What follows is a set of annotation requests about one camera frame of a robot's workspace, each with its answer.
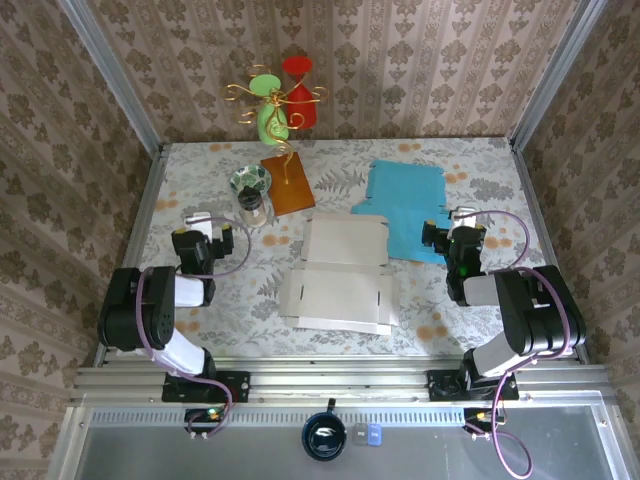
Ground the blue paper box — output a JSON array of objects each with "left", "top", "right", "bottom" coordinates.
[{"left": 350, "top": 159, "right": 454, "bottom": 265}]

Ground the white paper box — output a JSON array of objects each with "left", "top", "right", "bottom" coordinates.
[{"left": 278, "top": 213, "right": 396, "bottom": 337}]

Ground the glass jar with black lid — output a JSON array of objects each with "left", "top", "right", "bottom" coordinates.
[{"left": 236, "top": 187, "right": 269, "bottom": 229}]

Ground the leaf pattern bowl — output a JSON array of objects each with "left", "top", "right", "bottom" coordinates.
[{"left": 228, "top": 165, "right": 273, "bottom": 195}]

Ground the green wine glass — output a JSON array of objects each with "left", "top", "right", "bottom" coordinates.
[{"left": 248, "top": 74, "right": 290, "bottom": 147}]

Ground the floral tablecloth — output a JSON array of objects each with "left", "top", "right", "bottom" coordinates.
[{"left": 117, "top": 137, "right": 576, "bottom": 359}]

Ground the red wine glass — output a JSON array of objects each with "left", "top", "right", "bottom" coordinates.
[{"left": 281, "top": 56, "right": 319, "bottom": 131}]

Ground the small circuit board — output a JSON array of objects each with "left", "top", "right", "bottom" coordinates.
[
  {"left": 463, "top": 407, "right": 501, "bottom": 435},
  {"left": 184, "top": 407, "right": 226, "bottom": 435}
]

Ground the grey metal shelf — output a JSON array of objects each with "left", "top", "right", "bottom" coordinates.
[{"left": 49, "top": 405, "right": 631, "bottom": 480}]

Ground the dark blue mug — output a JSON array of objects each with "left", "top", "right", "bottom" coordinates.
[{"left": 301, "top": 398, "right": 348, "bottom": 462}]

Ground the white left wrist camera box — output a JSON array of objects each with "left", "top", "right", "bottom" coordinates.
[{"left": 184, "top": 211, "right": 215, "bottom": 235}]

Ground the aluminium table side rail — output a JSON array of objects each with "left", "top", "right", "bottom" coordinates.
[
  {"left": 509, "top": 139, "right": 590, "bottom": 364},
  {"left": 94, "top": 144, "right": 169, "bottom": 369}
]

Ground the gold wire stand, wooden base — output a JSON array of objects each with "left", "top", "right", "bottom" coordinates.
[{"left": 222, "top": 63, "right": 330, "bottom": 217}]

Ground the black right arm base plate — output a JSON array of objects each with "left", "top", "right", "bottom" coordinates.
[{"left": 427, "top": 368, "right": 520, "bottom": 403}]

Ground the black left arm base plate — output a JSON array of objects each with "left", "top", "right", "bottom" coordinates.
[{"left": 161, "top": 370, "right": 251, "bottom": 404}]

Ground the slotted grey cable duct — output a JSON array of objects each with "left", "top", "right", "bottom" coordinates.
[{"left": 89, "top": 405, "right": 466, "bottom": 426}]

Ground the aluminium corner post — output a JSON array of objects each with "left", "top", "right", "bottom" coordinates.
[
  {"left": 507, "top": 0, "right": 609, "bottom": 151},
  {"left": 57, "top": 0, "right": 166, "bottom": 156}
]

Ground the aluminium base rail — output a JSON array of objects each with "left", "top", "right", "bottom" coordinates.
[{"left": 69, "top": 364, "right": 609, "bottom": 406}]

